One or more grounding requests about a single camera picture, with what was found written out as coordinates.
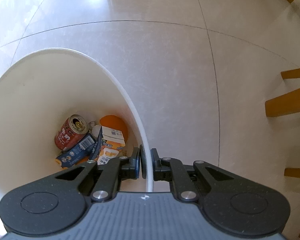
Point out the red drink can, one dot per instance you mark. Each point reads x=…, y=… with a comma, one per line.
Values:
x=69, y=135

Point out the white and blue milk carton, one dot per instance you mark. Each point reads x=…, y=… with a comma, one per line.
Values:
x=112, y=143

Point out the wooden chair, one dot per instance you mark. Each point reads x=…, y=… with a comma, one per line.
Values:
x=287, y=103

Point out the dark blue milk carton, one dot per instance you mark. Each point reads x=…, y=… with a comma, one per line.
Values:
x=76, y=152

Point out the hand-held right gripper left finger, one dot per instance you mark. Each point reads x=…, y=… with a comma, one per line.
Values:
x=137, y=166

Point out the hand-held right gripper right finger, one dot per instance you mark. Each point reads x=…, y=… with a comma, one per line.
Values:
x=153, y=166

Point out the white plastic trash bin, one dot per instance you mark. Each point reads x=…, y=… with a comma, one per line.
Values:
x=35, y=92

